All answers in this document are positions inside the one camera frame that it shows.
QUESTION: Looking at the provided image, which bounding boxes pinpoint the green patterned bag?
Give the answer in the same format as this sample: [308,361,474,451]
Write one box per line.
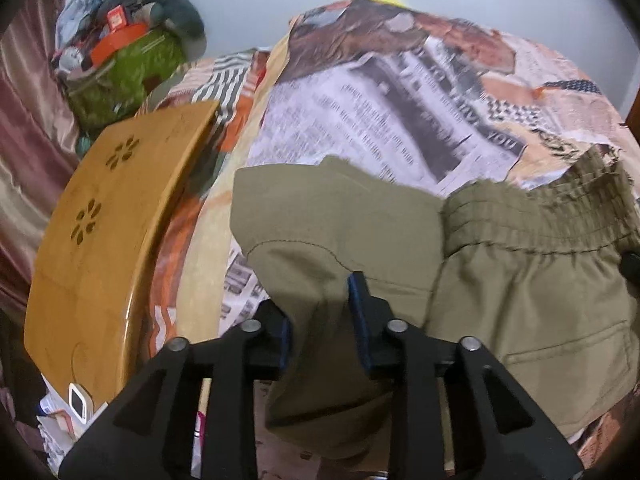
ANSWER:
[67,27,188,128]

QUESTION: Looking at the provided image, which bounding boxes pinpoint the orange box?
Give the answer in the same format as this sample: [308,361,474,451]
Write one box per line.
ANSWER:
[90,22,151,66]

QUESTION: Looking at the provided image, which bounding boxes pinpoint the white plastic bag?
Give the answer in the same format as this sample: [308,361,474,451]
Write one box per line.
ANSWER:
[37,390,108,467]

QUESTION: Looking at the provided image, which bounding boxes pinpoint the brown satin curtain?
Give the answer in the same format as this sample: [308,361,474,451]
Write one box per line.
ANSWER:
[0,0,81,311]

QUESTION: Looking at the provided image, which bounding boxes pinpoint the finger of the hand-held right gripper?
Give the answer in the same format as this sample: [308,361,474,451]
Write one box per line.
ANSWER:
[619,254,640,288]

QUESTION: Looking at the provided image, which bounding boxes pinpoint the grey plush toy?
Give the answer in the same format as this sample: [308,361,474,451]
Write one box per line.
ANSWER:
[107,0,207,53]

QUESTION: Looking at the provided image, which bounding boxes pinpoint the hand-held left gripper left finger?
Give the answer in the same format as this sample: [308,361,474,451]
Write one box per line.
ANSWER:
[59,302,293,480]

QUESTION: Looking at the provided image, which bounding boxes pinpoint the olive green pants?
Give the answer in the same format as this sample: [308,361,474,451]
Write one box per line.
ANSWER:
[229,146,640,461]

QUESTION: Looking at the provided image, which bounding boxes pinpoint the printed blanket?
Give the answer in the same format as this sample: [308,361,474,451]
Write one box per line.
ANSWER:
[135,0,640,480]

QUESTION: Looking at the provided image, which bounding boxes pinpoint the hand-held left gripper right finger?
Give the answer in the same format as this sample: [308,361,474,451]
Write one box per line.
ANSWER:
[347,271,583,480]

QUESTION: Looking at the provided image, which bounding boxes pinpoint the wooden lap table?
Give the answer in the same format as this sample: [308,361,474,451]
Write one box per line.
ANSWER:
[24,100,221,411]

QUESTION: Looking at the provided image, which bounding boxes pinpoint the printed fabric bundle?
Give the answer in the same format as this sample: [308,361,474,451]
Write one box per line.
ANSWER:
[52,0,131,78]

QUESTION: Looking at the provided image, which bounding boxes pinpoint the small white device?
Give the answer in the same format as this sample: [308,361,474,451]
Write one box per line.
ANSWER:
[67,382,96,423]

